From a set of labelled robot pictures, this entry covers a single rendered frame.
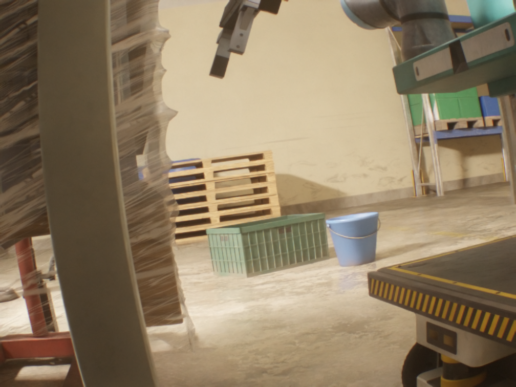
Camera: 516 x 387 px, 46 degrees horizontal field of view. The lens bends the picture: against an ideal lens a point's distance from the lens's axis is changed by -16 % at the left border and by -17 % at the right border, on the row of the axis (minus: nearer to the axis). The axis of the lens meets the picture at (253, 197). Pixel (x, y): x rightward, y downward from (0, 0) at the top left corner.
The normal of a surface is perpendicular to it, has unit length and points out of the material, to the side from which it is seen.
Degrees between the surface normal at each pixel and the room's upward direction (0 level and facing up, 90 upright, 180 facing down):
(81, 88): 90
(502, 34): 90
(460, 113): 90
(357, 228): 100
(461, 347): 90
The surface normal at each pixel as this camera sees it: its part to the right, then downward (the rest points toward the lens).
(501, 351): 0.17, 0.00
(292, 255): 0.52, -0.05
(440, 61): -0.98, 0.14
